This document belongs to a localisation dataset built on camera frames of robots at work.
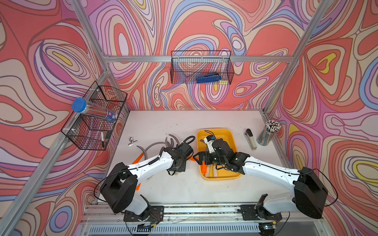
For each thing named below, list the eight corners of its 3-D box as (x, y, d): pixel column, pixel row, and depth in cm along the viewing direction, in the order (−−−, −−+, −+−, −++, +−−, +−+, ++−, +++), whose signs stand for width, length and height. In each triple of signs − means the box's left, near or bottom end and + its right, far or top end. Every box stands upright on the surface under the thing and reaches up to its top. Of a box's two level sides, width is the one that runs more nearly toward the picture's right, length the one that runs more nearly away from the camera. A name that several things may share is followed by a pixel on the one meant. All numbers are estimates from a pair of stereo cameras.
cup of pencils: (258, 146, 101) (270, 129, 86) (255, 137, 106) (266, 120, 91) (269, 146, 101) (282, 129, 86) (265, 137, 106) (277, 120, 91)
